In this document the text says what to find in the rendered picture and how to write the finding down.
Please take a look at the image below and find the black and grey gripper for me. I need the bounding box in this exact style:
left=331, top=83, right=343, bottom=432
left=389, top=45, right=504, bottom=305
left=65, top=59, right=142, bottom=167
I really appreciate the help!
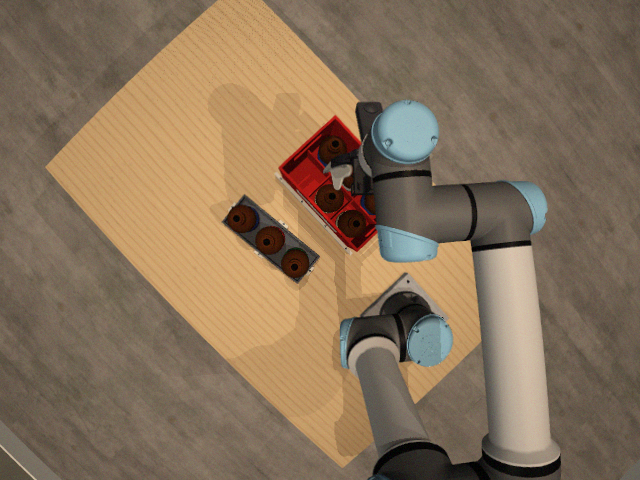
left=323, top=149, right=374, bottom=197

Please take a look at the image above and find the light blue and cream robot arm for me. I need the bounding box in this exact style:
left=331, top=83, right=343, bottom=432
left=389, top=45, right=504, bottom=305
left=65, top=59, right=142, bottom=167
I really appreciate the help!
left=340, top=99, right=561, bottom=480

